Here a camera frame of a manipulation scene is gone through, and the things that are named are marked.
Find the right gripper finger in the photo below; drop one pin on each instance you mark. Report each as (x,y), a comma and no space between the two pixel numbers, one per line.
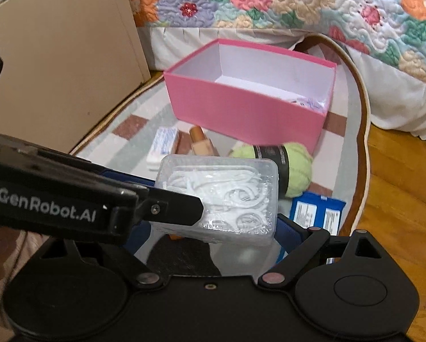
(301,246)

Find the blue wet wipes pack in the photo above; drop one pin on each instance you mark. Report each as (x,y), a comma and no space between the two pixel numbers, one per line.
(307,210)

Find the green yarn ball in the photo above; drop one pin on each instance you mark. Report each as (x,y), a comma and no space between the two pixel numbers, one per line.
(294,164)

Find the clear floss pick box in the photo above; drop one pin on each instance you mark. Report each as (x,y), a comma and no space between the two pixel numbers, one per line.
(239,196)

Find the foundation bottle gold cap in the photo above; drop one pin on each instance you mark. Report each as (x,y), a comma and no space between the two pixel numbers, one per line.
(200,144)

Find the small white blue box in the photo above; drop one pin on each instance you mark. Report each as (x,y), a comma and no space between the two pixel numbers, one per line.
(165,142)

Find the penguin pattern rug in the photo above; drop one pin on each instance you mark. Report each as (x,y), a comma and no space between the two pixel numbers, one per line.
(145,141)

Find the pink cardboard box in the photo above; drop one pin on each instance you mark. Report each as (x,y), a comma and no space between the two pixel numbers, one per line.
(255,93)

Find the white bed skirt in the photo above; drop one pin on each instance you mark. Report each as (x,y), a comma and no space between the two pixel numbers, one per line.
(396,95)

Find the floral quilt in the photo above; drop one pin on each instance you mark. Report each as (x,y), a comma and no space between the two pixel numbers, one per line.
(393,31)

